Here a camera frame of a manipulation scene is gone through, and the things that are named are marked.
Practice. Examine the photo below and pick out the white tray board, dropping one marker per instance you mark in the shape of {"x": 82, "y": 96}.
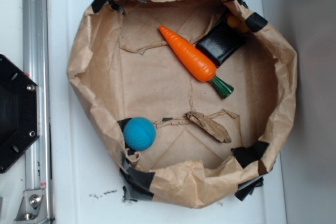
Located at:
{"x": 87, "y": 185}

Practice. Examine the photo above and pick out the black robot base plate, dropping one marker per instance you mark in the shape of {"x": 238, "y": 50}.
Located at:
{"x": 19, "y": 116}

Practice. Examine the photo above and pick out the black rectangular block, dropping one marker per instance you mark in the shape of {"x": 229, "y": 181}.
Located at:
{"x": 220, "y": 43}

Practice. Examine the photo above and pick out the blue dimpled ball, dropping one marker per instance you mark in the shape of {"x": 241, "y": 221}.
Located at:
{"x": 139, "y": 133}

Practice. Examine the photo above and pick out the brown paper bag bin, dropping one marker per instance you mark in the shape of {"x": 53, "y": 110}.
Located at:
{"x": 122, "y": 68}

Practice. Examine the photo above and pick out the metal corner bracket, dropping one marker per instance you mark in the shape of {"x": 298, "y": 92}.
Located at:
{"x": 33, "y": 207}

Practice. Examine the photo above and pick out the orange toy carrot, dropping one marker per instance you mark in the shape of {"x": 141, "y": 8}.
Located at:
{"x": 197, "y": 63}

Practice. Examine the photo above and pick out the aluminium frame rail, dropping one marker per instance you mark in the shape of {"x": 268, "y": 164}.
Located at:
{"x": 38, "y": 171}

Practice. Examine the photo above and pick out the small orange yellow toy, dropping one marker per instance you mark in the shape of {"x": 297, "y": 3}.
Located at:
{"x": 237, "y": 25}

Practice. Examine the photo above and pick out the brown wood chip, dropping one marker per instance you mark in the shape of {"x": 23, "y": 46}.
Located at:
{"x": 213, "y": 128}

